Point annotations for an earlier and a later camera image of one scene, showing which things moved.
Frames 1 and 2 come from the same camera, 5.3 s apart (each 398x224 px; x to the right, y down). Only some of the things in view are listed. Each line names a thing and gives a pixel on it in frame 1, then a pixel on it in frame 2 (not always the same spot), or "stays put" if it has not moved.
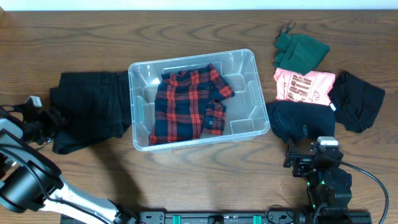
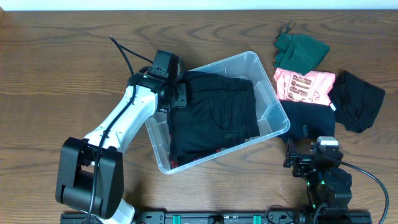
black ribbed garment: [357, 102] stays put
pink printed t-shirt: [314, 87] stays put
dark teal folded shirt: [288, 117] stays put
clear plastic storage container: [197, 99] to [272, 118]
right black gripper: [304, 160] stays put
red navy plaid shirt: [188, 102] to [175, 163]
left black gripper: [53, 121] to [182, 100]
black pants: [93, 105] to [221, 113]
